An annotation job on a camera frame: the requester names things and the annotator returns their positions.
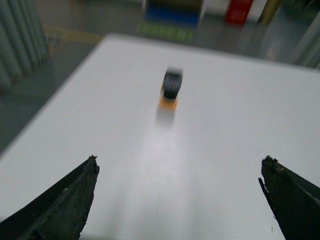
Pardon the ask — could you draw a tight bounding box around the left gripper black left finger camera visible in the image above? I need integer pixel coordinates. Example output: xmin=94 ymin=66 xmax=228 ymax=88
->
xmin=0 ymin=155 xmax=100 ymax=240

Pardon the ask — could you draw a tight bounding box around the yellow push button switch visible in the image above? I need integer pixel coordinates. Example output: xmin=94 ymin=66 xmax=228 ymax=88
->
xmin=159 ymin=66 xmax=184 ymax=111

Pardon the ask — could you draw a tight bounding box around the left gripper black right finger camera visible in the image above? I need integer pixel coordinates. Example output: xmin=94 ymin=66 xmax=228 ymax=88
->
xmin=258 ymin=155 xmax=320 ymax=240

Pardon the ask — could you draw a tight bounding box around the grey curtain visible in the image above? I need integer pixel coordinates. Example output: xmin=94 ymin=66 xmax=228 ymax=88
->
xmin=0 ymin=0 xmax=51 ymax=95

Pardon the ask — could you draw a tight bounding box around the red fire extinguisher box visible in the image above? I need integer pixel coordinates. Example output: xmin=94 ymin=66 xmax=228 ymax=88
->
xmin=224 ymin=0 xmax=253 ymax=26

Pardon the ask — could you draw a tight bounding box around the green floor sign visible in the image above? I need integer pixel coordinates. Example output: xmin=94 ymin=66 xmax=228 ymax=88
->
xmin=136 ymin=21 xmax=194 ymax=43

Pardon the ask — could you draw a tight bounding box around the blue floor mat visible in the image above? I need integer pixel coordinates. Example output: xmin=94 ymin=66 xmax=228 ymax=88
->
xmin=144 ymin=6 xmax=200 ymax=27

